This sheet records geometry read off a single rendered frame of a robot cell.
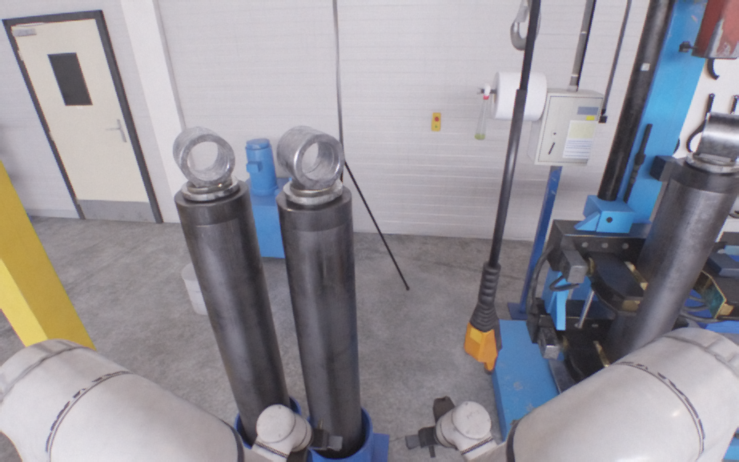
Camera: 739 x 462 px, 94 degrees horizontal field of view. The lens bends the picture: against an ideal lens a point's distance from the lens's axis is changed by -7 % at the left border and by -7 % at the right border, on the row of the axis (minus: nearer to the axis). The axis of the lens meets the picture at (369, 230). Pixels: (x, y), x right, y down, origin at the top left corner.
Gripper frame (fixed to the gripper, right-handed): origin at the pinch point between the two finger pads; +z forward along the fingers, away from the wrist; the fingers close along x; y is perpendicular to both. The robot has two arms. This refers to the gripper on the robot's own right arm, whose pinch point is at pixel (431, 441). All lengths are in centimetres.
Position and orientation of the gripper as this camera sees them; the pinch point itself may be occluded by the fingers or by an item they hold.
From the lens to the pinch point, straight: 130.1
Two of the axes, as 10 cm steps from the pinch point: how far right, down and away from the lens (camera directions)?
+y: 1.2, 7.9, -6.0
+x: 9.8, 0.0, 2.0
